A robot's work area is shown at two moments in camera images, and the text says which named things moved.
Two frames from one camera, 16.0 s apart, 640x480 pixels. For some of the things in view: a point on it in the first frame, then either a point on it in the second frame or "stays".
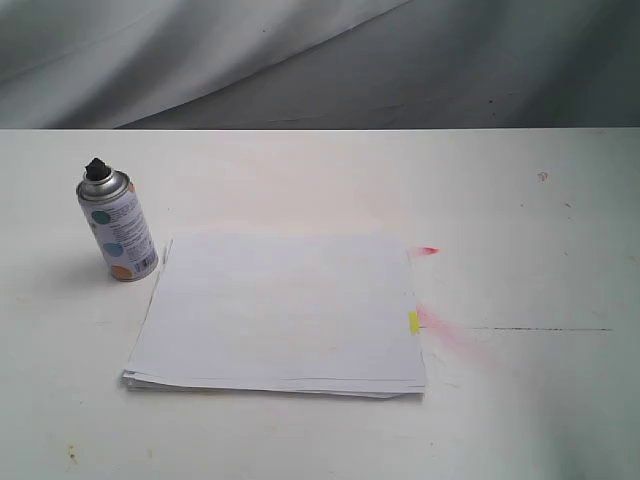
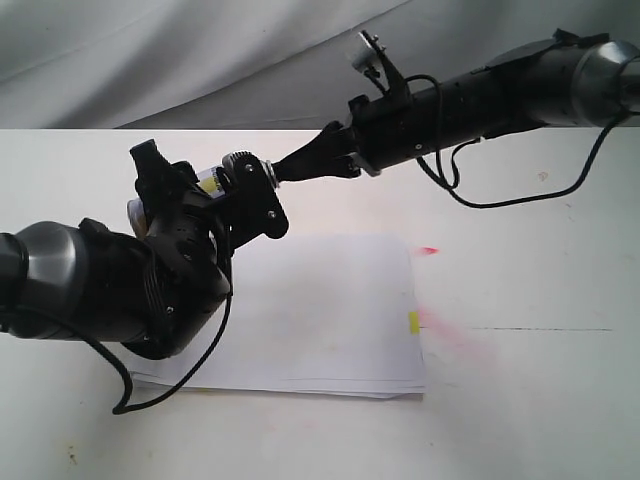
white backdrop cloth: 319,64 stays
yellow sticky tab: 414,323 stays
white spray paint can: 119,220 -> 209,182
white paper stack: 289,313 stays
